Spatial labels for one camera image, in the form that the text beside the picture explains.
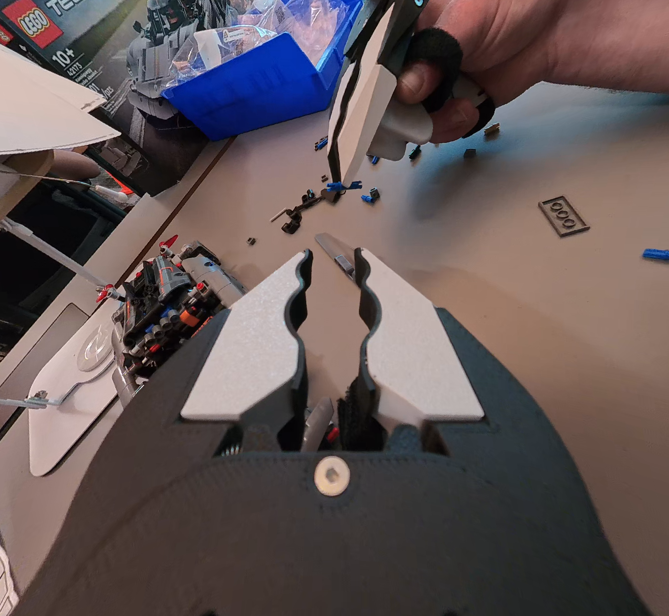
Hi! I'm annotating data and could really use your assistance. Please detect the blue storage bin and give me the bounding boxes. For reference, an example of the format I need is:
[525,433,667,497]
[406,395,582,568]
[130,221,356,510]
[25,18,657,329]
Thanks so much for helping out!
[161,0,364,142]

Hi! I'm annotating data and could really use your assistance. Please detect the clear bags of lego parts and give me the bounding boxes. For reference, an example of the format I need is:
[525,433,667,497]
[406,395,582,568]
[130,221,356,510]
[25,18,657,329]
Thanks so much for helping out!
[170,0,361,89]

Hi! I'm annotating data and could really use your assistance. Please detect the silver book stand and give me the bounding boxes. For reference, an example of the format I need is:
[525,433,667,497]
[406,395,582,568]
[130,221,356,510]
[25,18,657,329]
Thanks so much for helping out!
[0,148,131,478]

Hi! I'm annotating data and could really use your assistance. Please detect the grey lego wing dark connector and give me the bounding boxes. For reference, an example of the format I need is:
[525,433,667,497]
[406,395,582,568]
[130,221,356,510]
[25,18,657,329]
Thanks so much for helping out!
[315,232,358,283]

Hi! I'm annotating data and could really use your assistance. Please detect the person's right hand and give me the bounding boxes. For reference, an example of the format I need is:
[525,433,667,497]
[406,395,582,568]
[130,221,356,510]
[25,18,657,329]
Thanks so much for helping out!
[394,0,590,145]

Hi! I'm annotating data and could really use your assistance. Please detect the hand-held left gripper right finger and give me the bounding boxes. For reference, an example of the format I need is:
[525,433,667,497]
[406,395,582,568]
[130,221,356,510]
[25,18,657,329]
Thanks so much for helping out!
[354,248,487,441]

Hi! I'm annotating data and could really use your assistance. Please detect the lego instruction booklet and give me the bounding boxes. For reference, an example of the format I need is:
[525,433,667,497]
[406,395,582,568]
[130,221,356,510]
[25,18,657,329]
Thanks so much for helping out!
[0,46,122,157]

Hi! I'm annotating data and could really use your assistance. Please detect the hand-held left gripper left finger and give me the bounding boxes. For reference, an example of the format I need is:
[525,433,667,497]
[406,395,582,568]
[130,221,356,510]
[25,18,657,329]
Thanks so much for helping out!
[180,250,314,441]

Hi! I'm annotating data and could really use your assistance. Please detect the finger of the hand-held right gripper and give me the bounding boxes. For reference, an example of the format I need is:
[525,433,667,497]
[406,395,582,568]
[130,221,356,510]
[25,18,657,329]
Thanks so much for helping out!
[338,1,399,185]
[326,56,364,182]

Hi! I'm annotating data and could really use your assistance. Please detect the grey lego plate with holes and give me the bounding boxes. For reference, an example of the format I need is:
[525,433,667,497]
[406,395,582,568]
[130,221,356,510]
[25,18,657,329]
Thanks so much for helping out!
[538,196,591,238]

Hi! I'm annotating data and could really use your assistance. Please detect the person's right forearm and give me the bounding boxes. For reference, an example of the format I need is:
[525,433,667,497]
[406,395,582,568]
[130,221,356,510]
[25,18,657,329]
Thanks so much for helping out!
[580,0,669,99]

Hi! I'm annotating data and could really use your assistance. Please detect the grey lego wing piece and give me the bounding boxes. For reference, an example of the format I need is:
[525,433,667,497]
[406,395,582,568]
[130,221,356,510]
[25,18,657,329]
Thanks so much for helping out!
[299,395,336,454]

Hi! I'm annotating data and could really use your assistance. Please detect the black lego connector piece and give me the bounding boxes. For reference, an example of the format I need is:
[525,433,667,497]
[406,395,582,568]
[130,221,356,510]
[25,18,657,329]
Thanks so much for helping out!
[286,188,324,220]

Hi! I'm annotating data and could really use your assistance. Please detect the grey black lego spaceship model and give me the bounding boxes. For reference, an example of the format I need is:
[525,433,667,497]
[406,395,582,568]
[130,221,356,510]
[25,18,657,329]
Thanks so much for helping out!
[95,233,249,408]

